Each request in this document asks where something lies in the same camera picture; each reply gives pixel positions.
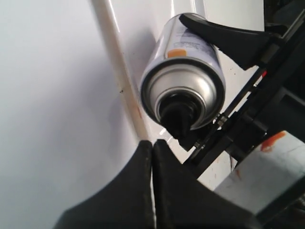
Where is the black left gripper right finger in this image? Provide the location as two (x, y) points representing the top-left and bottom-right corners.
(152, 140), (262, 229)

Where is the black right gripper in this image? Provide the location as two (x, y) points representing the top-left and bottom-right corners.
(184, 0), (305, 172)

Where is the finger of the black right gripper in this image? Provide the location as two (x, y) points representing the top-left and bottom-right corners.
(179, 13), (274, 70)

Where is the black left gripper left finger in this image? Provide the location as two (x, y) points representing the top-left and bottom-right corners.
(54, 141), (153, 229)

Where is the white dotted spray paint can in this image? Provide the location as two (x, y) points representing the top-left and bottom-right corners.
(140, 15), (226, 139)

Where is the white paint-stained robot arm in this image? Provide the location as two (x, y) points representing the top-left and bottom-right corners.
(55, 12), (305, 229)

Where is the white paper sheet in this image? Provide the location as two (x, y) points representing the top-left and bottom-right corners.
(0, 0), (137, 229)

